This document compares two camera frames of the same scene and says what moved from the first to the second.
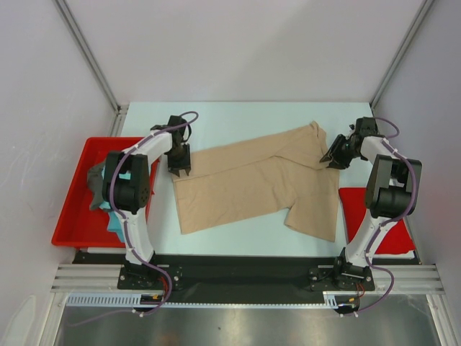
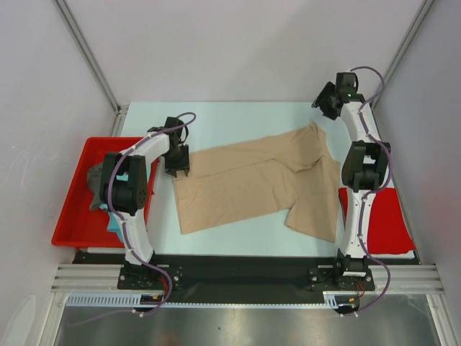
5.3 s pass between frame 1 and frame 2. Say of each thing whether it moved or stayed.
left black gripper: stayed
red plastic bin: stayed
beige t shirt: stayed
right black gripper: moved
